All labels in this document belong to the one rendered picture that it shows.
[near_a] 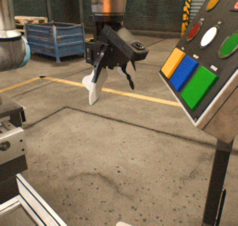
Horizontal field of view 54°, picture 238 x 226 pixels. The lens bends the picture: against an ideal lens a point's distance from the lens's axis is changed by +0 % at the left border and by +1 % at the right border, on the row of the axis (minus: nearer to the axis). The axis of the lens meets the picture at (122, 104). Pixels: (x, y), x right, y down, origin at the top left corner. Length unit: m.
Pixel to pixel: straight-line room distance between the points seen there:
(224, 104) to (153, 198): 1.26
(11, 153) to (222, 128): 0.65
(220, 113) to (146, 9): 8.45
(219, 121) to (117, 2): 0.32
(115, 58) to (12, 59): 0.47
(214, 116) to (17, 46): 0.72
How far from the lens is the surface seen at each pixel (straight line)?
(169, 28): 8.56
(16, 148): 0.86
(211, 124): 0.44
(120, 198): 1.62
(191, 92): 0.48
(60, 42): 5.06
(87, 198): 1.64
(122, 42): 0.51
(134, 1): 9.03
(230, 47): 0.47
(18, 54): 0.94
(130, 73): 0.61
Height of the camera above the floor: 1.16
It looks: 24 degrees down
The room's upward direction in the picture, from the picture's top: straight up
